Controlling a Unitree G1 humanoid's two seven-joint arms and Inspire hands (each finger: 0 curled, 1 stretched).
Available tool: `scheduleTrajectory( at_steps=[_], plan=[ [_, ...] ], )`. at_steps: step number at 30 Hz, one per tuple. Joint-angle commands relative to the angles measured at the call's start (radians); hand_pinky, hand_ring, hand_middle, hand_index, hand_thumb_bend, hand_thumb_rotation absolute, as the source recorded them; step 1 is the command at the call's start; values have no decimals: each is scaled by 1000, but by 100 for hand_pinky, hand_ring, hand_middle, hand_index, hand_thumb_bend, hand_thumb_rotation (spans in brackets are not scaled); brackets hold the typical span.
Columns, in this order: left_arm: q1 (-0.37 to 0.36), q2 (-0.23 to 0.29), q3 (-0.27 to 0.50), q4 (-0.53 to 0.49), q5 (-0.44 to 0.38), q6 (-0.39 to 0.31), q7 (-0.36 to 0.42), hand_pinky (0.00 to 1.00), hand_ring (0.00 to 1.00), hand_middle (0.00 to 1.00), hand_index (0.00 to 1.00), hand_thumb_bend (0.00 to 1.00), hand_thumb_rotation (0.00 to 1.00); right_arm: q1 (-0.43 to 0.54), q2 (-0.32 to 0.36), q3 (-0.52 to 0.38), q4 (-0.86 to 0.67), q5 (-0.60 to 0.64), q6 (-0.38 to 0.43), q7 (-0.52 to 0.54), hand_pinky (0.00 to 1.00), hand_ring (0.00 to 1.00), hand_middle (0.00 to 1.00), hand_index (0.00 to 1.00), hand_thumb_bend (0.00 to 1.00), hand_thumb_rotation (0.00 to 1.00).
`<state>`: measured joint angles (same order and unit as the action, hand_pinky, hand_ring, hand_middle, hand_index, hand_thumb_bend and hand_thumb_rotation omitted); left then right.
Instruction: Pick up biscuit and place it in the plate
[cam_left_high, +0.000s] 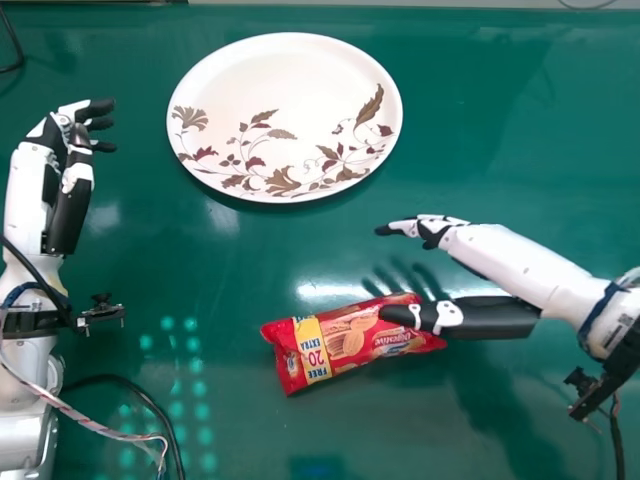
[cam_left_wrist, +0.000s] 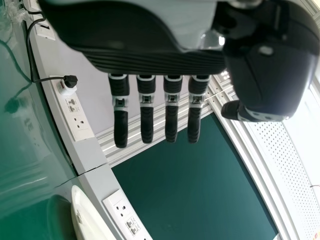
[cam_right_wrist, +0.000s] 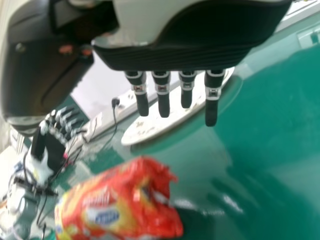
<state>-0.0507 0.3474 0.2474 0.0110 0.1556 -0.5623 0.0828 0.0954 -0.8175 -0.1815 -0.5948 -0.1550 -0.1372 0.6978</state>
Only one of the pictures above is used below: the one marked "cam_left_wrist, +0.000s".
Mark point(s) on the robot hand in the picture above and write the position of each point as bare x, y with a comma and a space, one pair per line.
150, 37

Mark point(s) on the white plate brown leaf pattern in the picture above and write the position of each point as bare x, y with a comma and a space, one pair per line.
86, 222

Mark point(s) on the white-and-orange plug adapter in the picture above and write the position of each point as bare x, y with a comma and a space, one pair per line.
67, 91

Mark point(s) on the white socket strip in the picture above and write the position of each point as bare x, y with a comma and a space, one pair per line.
120, 207
80, 125
45, 32

